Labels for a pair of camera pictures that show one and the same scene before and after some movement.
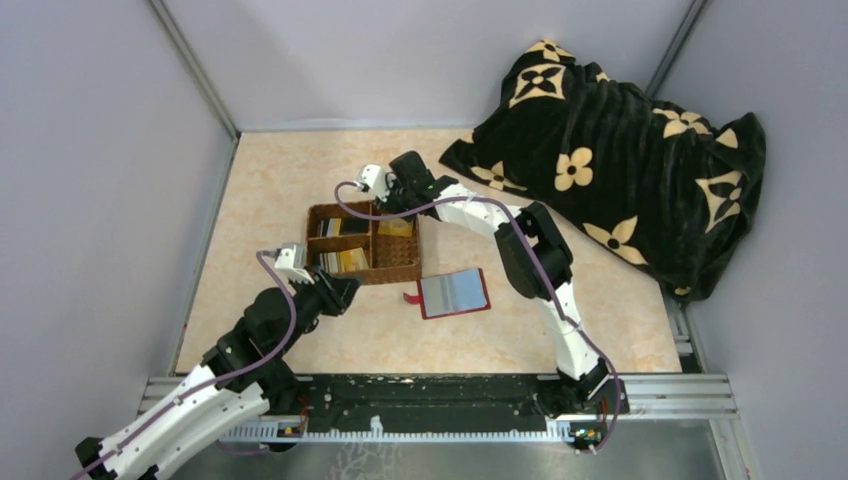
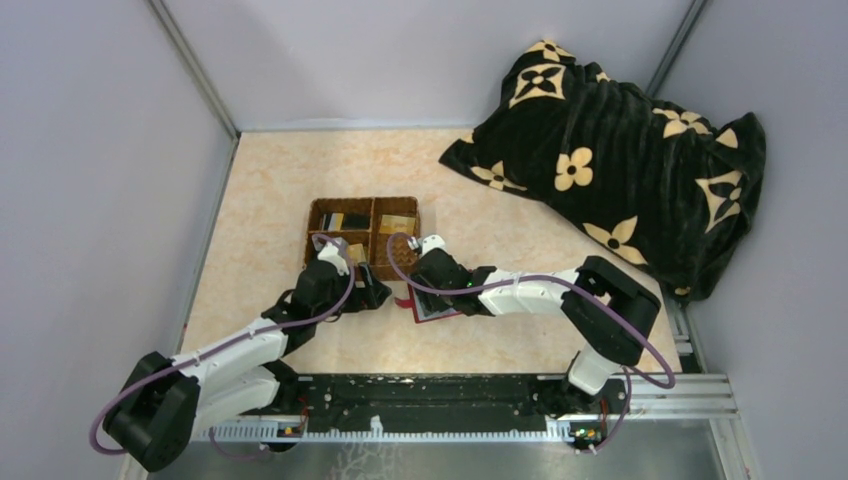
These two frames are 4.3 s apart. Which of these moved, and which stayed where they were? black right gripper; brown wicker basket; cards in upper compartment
Moved: black right gripper
Stayed: brown wicker basket; cards in upper compartment
